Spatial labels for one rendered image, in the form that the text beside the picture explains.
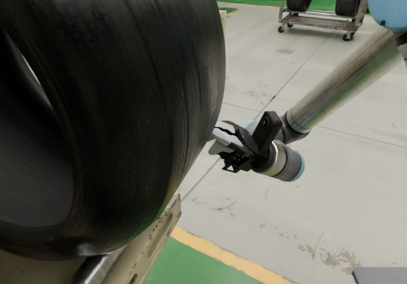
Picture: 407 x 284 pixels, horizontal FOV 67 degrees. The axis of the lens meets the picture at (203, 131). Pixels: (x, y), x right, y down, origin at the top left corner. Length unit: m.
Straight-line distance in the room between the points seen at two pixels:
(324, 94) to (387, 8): 0.35
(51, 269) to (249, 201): 1.43
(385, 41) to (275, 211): 1.40
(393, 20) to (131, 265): 0.58
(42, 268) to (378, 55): 0.81
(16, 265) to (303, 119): 0.77
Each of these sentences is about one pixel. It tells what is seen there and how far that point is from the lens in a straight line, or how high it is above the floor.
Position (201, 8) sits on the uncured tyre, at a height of 1.29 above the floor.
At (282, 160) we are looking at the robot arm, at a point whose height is 0.91.
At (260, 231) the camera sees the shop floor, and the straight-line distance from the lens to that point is 1.83.
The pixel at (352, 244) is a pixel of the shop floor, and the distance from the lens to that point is 1.92.
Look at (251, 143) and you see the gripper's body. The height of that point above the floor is 0.98.
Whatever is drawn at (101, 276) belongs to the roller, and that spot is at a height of 0.90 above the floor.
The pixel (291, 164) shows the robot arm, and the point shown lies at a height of 0.88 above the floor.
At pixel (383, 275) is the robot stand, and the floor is 0.60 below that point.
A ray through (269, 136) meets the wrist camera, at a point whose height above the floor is 1.00.
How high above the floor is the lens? 1.36
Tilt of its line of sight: 31 degrees down
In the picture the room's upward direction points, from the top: straight up
